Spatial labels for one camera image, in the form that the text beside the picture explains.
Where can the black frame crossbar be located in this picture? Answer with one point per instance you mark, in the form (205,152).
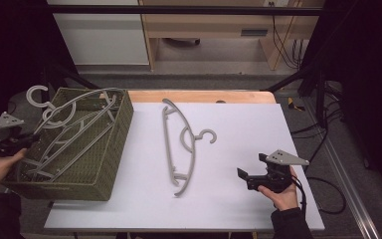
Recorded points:
(179,10)

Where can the aluminium rail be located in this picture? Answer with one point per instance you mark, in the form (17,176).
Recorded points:
(344,172)

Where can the yellow and black tool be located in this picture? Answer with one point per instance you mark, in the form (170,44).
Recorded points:
(293,105)

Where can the black metal stand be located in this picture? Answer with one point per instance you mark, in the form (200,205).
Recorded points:
(44,76)
(311,79)

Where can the white board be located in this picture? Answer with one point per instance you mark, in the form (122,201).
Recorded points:
(245,139)

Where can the wooden table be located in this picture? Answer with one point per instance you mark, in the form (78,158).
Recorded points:
(195,96)

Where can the light wooden desk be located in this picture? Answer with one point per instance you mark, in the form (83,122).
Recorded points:
(212,25)

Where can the white cabinet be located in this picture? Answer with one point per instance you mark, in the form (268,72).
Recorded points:
(102,36)

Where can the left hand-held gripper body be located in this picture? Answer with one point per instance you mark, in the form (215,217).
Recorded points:
(5,132)

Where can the green woven basket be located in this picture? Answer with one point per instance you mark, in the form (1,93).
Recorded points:
(89,166)

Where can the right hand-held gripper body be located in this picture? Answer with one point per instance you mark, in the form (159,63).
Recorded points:
(278,171)

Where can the black curtain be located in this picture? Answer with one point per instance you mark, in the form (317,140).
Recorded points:
(368,83)
(10,43)

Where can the person's right hand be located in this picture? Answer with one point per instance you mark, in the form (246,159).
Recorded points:
(283,199)

